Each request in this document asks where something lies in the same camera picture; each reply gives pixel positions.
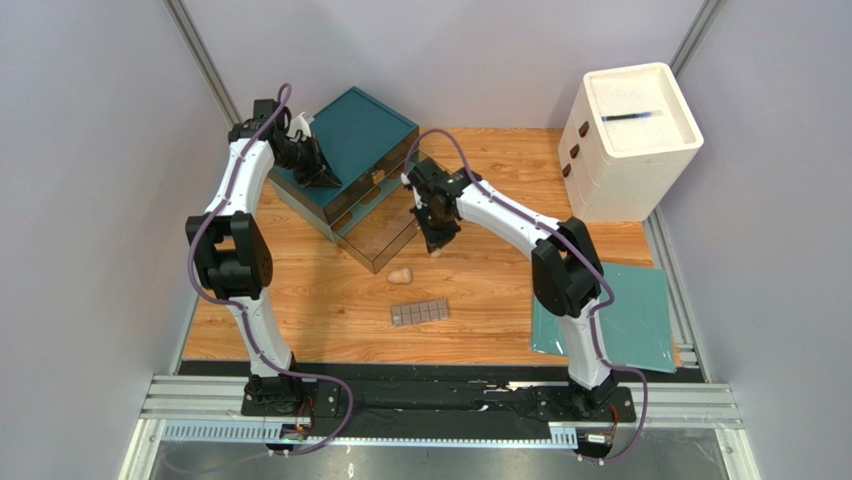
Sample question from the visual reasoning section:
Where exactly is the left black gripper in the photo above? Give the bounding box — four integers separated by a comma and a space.
276, 134, 344, 189

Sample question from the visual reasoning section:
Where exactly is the teal drawer organizer box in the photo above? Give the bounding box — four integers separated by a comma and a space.
269, 87, 420, 239

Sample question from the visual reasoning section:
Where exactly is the clear drawer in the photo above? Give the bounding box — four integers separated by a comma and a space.
331, 162, 419, 274

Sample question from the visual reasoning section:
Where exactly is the eyeshadow palette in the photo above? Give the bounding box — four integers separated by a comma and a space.
390, 298, 450, 327

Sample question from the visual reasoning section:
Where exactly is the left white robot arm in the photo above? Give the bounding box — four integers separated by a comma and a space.
185, 118, 329, 403

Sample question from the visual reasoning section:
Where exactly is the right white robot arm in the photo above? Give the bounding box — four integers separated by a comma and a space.
402, 173, 617, 416

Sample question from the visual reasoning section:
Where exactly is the white drawer cabinet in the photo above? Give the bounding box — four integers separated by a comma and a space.
558, 62, 704, 223

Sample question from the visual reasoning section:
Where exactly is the teal mat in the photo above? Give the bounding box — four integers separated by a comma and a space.
529, 260, 679, 375

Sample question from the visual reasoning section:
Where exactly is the blue pen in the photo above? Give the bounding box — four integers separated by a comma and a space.
600, 110, 663, 122

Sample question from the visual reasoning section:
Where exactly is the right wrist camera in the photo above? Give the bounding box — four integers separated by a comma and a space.
401, 158, 452, 196

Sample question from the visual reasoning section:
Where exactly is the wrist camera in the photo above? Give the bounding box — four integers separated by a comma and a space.
401, 158, 452, 196
252, 99, 290, 132

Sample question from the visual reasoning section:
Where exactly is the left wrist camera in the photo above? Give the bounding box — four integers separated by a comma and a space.
252, 99, 290, 132

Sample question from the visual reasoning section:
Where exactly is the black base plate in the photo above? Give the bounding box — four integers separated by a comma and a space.
178, 361, 707, 441

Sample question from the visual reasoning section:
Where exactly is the aluminium frame rail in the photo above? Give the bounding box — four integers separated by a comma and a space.
133, 369, 759, 479

